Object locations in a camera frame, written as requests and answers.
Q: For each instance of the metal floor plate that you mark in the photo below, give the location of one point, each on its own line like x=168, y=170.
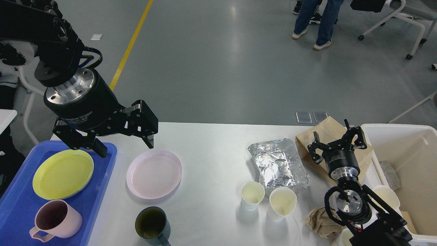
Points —
x=304, y=117
x=320, y=116

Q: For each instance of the yellow-green plate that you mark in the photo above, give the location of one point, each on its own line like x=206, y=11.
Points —
x=63, y=174

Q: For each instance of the pink mug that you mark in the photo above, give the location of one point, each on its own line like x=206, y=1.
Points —
x=55, y=218

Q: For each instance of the left white paper cup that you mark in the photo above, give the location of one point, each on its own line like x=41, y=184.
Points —
x=252, y=193

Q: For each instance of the pink plate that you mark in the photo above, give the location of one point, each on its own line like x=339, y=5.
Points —
x=154, y=174

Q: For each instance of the white chair left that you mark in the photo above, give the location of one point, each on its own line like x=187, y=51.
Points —
x=30, y=96

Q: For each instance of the white paper cup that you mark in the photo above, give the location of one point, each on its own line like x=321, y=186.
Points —
x=252, y=193
x=282, y=203

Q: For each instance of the white paper on floor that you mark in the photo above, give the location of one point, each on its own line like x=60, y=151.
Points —
x=96, y=37

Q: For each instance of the white plastic bin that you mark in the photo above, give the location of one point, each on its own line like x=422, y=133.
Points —
x=411, y=150

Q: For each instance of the blue plastic tray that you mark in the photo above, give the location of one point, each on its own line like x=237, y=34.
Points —
x=20, y=203

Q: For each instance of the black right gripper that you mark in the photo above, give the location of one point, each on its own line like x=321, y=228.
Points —
x=340, y=163

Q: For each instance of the right white paper cup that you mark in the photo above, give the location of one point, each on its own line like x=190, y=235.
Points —
x=282, y=203

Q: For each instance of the white chair leg right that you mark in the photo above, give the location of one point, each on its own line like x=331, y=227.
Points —
x=431, y=97

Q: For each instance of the white cup bottom edge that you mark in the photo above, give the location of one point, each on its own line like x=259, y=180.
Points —
x=343, y=239

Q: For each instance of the white office chair right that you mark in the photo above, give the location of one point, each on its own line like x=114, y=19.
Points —
x=410, y=11

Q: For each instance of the brown paper bag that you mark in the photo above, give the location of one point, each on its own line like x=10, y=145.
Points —
x=330, y=130

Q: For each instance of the paper cup in bin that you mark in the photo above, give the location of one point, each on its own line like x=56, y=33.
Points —
x=388, y=195

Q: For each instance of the right metal floor plate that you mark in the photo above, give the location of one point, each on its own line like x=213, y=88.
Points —
x=320, y=116

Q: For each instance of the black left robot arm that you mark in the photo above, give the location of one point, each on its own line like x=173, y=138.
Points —
x=37, y=28

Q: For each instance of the crumpled brown paper napkin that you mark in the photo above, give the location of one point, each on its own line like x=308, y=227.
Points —
x=319, y=222

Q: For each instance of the crumpled aluminium foil tray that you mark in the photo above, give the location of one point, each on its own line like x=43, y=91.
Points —
x=279, y=165

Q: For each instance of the left metal floor plate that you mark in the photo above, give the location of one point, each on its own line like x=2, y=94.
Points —
x=304, y=117

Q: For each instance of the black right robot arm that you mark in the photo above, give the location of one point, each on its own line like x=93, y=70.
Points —
x=369, y=218

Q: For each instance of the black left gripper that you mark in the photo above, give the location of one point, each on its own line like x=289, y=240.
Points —
x=86, y=103

